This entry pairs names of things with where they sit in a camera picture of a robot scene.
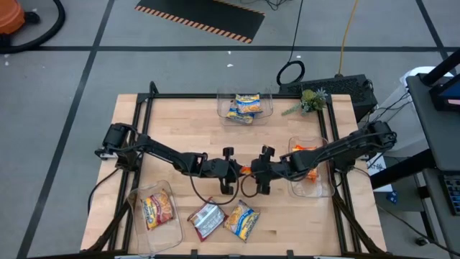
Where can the orange shop vacuum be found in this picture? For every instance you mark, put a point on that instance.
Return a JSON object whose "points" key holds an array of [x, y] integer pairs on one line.
{"points": [[9, 16]]}

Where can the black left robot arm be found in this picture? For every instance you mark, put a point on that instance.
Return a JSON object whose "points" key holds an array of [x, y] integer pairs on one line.
{"points": [[161, 151]]}

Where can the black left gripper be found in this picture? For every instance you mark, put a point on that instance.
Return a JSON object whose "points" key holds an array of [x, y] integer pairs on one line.
{"points": [[226, 169]]}

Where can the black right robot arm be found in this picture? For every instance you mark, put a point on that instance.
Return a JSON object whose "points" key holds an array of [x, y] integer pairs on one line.
{"points": [[341, 145]]}

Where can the small blue item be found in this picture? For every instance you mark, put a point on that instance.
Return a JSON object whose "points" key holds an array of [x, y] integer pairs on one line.
{"points": [[391, 197]]}

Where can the black monitor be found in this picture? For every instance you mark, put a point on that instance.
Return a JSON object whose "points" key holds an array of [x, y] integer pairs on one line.
{"points": [[451, 95]]}

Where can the black hazard-striped floor mat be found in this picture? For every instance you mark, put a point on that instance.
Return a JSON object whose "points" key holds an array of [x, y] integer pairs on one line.
{"points": [[201, 14]]}

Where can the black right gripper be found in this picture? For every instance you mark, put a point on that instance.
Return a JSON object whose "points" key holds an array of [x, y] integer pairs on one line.
{"points": [[266, 169]]}

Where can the white printed paper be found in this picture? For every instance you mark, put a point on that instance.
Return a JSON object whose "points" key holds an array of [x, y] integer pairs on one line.
{"points": [[377, 174]]}

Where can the grey desk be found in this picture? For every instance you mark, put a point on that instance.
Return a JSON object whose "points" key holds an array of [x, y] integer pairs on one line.
{"points": [[438, 136]]}

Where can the black aluminium table frame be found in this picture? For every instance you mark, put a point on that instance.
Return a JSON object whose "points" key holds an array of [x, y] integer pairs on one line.
{"points": [[179, 96]]}

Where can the clear plastic bin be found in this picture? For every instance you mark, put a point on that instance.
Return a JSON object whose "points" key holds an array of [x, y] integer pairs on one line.
{"points": [[266, 108], [305, 190], [161, 241]]}

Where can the red Maruchan noodle pack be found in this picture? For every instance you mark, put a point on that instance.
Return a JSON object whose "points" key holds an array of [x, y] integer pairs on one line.
{"points": [[206, 220], [158, 210]]}

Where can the black keyboard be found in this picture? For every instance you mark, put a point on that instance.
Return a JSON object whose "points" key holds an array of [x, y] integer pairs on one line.
{"points": [[453, 194]]}

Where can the green artificial succulent plant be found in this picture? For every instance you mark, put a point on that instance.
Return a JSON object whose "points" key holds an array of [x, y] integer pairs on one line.
{"points": [[312, 100]]}

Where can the blue Maruchan noodle pack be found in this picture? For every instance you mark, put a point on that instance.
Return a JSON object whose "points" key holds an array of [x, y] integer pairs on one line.
{"points": [[237, 116], [241, 220], [248, 103]]}

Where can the black floor plug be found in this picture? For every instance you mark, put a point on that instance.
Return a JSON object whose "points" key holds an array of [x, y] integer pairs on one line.
{"points": [[421, 241]]}

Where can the white container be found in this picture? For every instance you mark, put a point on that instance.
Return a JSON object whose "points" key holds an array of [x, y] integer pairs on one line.
{"points": [[411, 75]]}

